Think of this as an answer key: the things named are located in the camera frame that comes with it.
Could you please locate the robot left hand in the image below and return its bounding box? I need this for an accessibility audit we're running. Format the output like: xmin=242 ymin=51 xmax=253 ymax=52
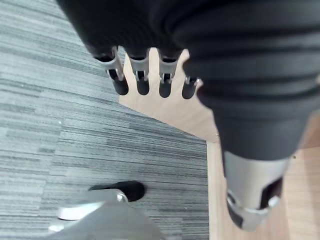
xmin=55 ymin=0 xmax=320 ymax=231

